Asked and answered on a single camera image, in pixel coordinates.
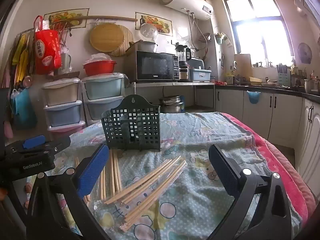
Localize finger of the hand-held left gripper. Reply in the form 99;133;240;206
46;138;71;153
5;135;46;153

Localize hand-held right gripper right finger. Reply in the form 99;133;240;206
209;144;292;240

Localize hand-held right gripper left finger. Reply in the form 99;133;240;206
26;144;112;240

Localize bunch of bamboo chopsticks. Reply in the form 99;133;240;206
74;149;187;232

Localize green plastic utensil holder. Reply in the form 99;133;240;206
101;94;162;152

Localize teal hanging bag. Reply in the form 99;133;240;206
10;89;38;131

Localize beige blue pink drawer tower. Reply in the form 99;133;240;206
42;77;87;133

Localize cartoon printed blanket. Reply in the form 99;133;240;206
25;111;303;240

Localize pink fleece blanket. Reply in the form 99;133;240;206
220;112;317;224

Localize mint blue drawer tower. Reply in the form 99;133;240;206
81;73;126;121

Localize white kitchen cabinets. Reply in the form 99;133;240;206
215;82;320;188

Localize red plastic basin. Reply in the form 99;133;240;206
83;59;117;76

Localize stacked metal pots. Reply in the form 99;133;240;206
159;95;186;114

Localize red printed shopping bag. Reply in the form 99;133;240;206
33;15;63;75

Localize blue grey dish box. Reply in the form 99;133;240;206
189;66;212;82

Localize metal shelf table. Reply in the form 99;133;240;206
131;80;216;113

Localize wooden chopping board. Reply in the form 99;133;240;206
234;54;252;77

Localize green knife block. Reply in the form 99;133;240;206
277;65;292;87

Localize round bamboo cutting board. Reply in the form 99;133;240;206
89;23;124;53

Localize black blender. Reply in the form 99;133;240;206
175;44;192;80

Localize steel pot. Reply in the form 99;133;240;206
303;79;317;93

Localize black microwave oven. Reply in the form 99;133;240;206
136;50;180;82

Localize round woven straw mat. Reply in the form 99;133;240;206
109;25;135;57

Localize long wooden rolling pin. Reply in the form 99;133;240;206
54;15;138;24

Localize kitchen window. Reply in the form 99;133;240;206
224;0;295;67

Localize white cylindrical water heater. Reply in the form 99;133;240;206
160;0;214;21

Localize fruit picture wall tile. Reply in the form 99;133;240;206
44;8;90;29
135;12;173;36

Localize green wall holder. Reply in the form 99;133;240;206
215;31;234;46

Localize small wall fan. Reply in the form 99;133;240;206
297;42;313;64

